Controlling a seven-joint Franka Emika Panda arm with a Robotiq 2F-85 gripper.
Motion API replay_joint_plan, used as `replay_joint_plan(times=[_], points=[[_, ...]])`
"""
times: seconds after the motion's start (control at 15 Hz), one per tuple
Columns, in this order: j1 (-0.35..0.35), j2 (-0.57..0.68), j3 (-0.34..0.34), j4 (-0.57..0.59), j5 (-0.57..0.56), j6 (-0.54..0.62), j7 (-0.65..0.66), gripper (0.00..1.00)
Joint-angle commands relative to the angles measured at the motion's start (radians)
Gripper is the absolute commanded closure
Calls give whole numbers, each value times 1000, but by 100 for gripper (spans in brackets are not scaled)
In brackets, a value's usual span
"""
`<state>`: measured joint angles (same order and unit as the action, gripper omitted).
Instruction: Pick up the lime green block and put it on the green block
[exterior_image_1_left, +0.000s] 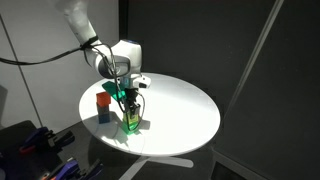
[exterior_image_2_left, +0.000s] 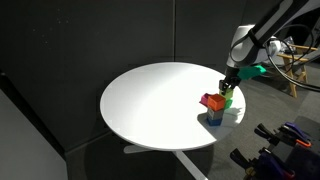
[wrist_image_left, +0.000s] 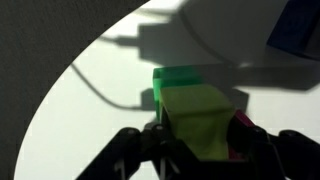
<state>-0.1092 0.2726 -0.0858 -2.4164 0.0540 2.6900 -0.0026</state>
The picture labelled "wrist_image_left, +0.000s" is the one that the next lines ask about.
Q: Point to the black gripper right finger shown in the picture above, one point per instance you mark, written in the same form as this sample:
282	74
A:
283	153

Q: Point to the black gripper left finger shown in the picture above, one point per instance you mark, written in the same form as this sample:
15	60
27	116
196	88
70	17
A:
133	150

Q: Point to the lime green block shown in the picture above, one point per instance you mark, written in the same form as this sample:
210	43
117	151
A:
200	116

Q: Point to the magenta block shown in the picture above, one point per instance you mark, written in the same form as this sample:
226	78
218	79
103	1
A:
243	121

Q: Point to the blue block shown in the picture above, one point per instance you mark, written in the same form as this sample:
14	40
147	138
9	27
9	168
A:
293	23

